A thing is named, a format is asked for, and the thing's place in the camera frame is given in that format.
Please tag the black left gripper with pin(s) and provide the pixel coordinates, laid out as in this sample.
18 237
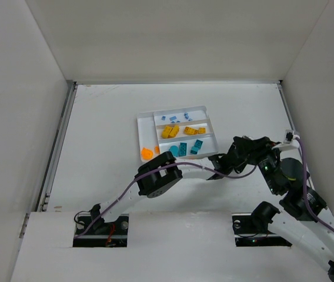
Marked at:
223 163

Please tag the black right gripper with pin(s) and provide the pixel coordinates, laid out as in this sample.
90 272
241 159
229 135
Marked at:
265 153

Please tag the yellow small duplo brick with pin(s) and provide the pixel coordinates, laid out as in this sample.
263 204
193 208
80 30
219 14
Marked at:
202 130

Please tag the teal long duplo brick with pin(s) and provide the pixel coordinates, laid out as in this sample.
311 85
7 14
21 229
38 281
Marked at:
182 149

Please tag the yellow long duplo brick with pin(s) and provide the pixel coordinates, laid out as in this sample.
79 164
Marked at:
190 131

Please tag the teal rounded duplo block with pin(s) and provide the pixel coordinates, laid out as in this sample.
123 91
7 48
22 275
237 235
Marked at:
174 150

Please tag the orange half-round lego piece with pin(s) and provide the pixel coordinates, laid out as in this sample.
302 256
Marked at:
146 154

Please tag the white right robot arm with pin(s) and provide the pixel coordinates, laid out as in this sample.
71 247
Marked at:
302 217

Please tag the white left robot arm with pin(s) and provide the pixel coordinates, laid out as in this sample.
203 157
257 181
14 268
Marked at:
157 176

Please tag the white divided plastic tray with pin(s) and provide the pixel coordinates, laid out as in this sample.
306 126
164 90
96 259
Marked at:
161 130

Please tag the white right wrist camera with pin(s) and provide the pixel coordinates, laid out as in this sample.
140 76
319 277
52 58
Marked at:
290 141

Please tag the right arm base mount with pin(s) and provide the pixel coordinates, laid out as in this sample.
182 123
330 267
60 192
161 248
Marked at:
251 229

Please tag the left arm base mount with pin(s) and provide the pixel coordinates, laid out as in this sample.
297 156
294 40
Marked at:
100 234

